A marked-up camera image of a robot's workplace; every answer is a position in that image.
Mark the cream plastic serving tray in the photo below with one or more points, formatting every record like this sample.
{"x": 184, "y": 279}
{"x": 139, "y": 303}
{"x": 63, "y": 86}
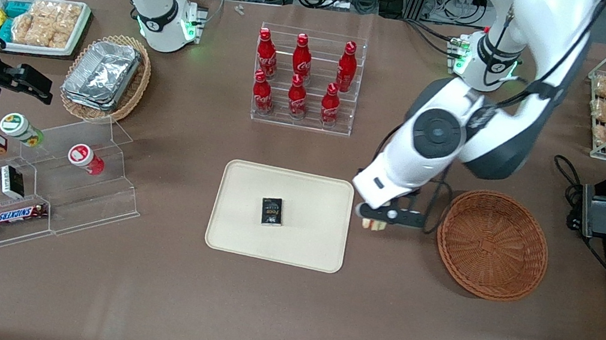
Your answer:
{"x": 303, "y": 243}

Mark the Snickers chocolate bar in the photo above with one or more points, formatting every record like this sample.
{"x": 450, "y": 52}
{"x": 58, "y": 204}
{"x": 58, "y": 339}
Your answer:
{"x": 19, "y": 215}

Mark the clear acrylic stepped shelf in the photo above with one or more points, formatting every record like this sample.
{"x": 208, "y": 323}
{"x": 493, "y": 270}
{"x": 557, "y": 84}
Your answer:
{"x": 91, "y": 203}

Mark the stack of foil trays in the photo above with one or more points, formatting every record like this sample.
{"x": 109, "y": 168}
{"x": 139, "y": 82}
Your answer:
{"x": 102, "y": 74}

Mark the oval wicker basket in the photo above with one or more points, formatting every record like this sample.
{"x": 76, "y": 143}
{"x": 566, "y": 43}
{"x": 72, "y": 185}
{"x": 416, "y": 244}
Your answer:
{"x": 137, "y": 86}

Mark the red lidded drink cup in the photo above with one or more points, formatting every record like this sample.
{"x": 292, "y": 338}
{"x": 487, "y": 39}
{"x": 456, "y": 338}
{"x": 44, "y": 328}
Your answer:
{"x": 85, "y": 158}

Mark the clear acrylic bottle rack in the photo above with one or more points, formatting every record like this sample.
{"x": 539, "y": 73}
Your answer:
{"x": 301, "y": 124}

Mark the triangle sandwich with red filling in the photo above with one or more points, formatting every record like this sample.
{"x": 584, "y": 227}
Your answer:
{"x": 374, "y": 225}

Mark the white rectangular snack tray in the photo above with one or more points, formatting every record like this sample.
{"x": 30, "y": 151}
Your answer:
{"x": 81, "y": 34}

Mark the small white clip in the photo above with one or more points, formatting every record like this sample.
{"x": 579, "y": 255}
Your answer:
{"x": 239, "y": 9}

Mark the green lidded drink cup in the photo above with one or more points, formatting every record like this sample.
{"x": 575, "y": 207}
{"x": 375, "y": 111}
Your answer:
{"x": 18, "y": 128}

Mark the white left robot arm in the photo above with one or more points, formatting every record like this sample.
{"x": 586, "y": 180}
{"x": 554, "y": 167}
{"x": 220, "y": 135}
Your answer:
{"x": 550, "y": 27}

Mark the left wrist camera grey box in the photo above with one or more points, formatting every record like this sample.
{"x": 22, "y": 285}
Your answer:
{"x": 359, "y": 210}

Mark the small black card box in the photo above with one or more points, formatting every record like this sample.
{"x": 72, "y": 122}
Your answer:
{"x": 271, "y": 211}

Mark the round brown wicker basket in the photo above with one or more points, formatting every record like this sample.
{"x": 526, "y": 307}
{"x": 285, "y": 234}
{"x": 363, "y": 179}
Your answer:
{"x": 491, "y": 245}

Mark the small black white box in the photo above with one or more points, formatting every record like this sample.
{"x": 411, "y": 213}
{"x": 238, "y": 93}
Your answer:
{"x": 12, "y": 182}

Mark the red cola bottle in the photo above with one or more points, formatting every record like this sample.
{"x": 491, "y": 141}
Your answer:
{"x": 346, "y": 67}
{"x": 265, "y": 53}
{"x": 262, "y": 95}
{"x": 302, "y": 57}
{"x": 330, "y": 106}
{"x": 297, "y": 98}

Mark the bagged rice crackers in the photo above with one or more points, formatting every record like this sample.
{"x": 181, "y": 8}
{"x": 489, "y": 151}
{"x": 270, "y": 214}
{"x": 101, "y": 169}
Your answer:
{"x": 31, "y": 26}
{"x": 65, "y": 23}

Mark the teal snack packet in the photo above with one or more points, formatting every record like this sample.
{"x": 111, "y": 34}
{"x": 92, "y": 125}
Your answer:
{"x": 5, "y": 30}
{"x": 17, "y": 8}

